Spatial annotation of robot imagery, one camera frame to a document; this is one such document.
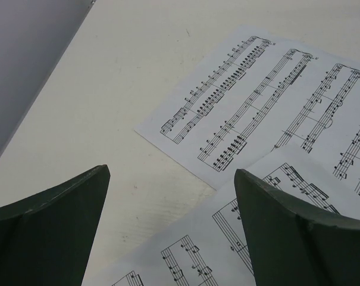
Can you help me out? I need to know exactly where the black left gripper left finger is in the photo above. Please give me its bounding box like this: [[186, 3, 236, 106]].
[[0, 164, 110, 285]]

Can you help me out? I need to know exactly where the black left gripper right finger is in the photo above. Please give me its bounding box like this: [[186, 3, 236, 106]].
[[234, 169, 360, 285]]

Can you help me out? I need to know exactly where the lower sheet music page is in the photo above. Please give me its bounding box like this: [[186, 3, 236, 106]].
[[89, 145, 360, 285]]

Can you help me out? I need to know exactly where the sheet music page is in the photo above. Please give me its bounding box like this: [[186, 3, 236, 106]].
[[89, 145, 360, 285], [136, 26, 360, 196]]

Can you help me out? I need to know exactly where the upper sheet music page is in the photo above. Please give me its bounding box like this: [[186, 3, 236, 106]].
[[136, 26, 360, 196]]

